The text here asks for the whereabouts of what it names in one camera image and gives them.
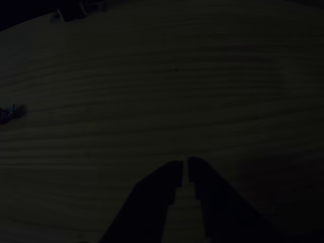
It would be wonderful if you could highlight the white candy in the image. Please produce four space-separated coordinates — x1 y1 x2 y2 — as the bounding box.
0 103 16 125

